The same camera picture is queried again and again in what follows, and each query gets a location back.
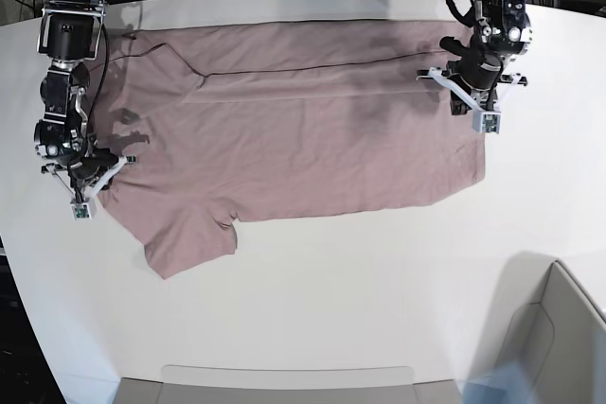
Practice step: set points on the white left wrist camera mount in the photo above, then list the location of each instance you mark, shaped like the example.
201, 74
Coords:
486, 109

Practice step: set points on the dusty pink T-shirt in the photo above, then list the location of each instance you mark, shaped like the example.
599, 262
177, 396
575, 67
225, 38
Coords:
274, 121

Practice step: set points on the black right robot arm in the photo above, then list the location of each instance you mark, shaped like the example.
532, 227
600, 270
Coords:
70, 34

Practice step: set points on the grey storage bin right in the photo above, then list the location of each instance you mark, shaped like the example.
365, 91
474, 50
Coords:
554, 350

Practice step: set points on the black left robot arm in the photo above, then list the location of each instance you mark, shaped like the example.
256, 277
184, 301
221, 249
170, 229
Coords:
501, 31

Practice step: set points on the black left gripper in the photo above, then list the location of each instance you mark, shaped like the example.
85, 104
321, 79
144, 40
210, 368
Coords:
474, 71

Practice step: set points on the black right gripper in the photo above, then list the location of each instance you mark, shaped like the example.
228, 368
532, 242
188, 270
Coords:
85, 169

